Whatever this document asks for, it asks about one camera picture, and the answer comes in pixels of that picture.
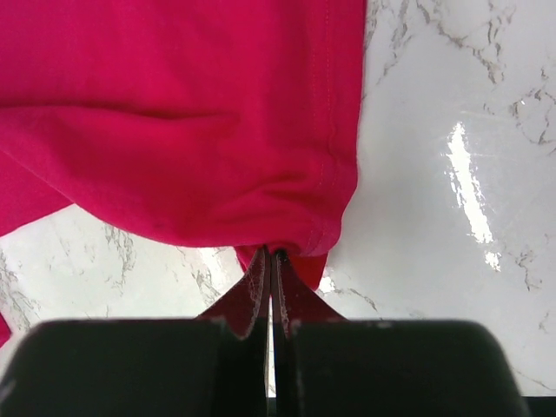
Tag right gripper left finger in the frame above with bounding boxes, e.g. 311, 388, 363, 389
198, 247, 271, 416

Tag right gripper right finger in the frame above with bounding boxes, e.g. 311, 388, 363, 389
271, 250, 345, 416

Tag pink red t shirt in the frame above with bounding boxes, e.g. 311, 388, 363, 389
0, 0, 370, 348

